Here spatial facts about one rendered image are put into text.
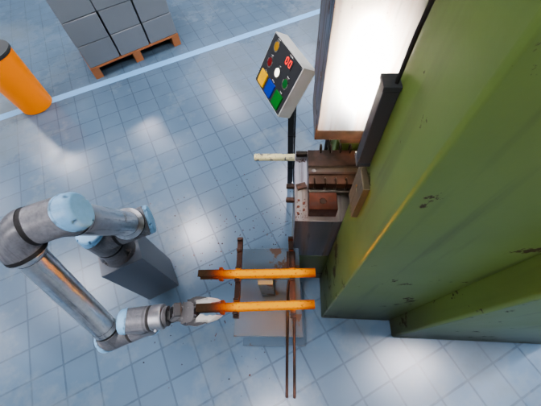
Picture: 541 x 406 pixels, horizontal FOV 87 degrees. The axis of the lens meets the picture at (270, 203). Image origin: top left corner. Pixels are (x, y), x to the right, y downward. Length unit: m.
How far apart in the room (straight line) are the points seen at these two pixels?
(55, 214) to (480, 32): 0.96
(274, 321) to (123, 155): 2.24
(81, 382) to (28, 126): 2.62
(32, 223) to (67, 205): 0.09
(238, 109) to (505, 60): 2.79
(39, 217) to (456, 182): 0.98
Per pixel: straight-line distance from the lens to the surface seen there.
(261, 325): 1.36
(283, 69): 1.58
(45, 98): 4.01
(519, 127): 0.50
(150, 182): 2.73
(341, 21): 0.74
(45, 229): 0.98
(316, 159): 1.34
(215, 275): 1.13
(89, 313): 1.23
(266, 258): 1.42
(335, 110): 0.88
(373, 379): 2.10
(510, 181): 0.62
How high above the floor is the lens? 2.03
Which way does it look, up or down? 60 degrees down
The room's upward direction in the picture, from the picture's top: 6 degrees counter-clockwise
